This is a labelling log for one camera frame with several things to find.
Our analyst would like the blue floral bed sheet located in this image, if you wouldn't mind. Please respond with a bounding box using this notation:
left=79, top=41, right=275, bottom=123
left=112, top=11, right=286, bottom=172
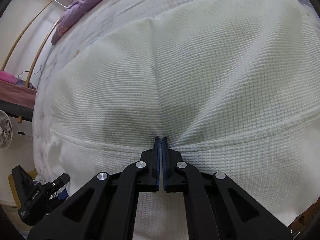
left=33, top=0, right=319, bottom=181

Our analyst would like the pink box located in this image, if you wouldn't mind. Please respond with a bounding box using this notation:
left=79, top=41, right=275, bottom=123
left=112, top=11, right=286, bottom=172
left=0, top=70, right=17, bottom=84

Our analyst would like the white knit sweater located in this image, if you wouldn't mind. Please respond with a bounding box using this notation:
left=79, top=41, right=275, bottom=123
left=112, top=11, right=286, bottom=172
left=47, top=0, right=319, bottom=225

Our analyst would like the white standing fan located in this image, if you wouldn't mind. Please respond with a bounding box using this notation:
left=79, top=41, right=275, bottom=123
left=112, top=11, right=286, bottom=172
left=0, top=110, right=13, bottom=151

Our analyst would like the purple floral quilt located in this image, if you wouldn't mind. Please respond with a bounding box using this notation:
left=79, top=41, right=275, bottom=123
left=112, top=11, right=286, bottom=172
left=51, top=0, right=102, bottom=45

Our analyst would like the dark side table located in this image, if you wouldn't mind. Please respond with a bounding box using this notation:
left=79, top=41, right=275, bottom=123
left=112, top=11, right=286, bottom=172
left=0, top=79, right=37, bottom=124

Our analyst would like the curved wooden rail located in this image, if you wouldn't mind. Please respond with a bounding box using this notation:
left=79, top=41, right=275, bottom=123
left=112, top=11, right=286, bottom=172
left=1, top=0, right=55, bottom=71
left=25, top=19, right=59, bottom=87

